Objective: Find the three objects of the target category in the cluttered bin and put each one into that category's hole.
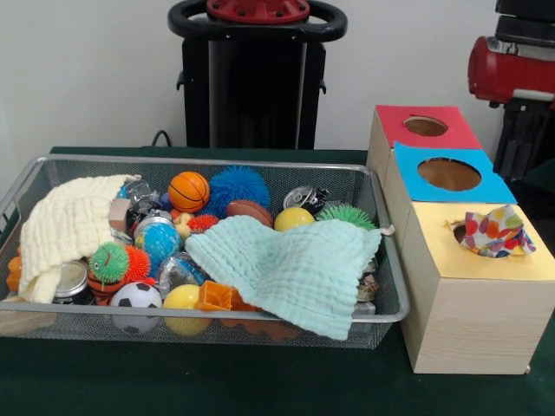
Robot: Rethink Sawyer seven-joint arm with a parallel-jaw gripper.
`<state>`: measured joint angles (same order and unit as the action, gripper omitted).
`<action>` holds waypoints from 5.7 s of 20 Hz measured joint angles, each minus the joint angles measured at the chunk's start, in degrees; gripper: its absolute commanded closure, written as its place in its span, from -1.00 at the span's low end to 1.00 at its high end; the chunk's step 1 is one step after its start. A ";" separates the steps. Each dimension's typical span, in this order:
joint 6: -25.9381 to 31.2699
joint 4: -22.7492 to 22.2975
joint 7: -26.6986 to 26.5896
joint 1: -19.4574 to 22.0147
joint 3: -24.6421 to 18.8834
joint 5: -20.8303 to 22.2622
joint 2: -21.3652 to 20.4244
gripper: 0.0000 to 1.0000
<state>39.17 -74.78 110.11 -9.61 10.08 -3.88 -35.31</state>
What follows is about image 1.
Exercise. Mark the blue spiky ball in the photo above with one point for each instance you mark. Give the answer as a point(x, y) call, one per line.
point(238, 186)

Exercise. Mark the yellow ball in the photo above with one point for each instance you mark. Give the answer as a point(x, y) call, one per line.
point(294, 219)

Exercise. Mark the wooden box with three holes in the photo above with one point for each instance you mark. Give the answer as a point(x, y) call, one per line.
point(468, 329)

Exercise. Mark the small orange basketball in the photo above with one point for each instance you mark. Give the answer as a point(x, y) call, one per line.
point(189, 193)

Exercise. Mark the small soccer ball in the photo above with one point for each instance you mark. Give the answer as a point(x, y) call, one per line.
point(134, 297)

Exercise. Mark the clear mesh bin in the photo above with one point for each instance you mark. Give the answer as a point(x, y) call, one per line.
point(390, 268)

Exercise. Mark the dark green table cloth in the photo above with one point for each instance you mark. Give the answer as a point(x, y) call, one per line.
point(173, 381)

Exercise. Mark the light blue cloth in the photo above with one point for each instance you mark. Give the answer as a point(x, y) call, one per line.
point(295, 268)

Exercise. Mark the blue globe ball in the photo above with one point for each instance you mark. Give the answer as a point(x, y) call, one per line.
point(159, 242)

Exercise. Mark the small brown football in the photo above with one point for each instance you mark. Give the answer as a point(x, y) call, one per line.
point(249, 212)

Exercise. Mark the orange plastic block toy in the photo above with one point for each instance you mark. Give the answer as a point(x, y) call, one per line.
point(214, 297)

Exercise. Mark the green spiky ball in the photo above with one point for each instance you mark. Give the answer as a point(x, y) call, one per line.
point(347, 215)

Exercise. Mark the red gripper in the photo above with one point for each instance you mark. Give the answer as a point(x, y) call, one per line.
point(498, 73)

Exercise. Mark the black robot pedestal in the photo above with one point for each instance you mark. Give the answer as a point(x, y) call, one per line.
point(256, 86)

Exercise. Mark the cream white cloth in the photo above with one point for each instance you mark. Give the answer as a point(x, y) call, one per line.
point(60, 221)

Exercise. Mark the multicolour spotted cloth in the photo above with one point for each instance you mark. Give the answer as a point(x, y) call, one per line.
point(494, 232)

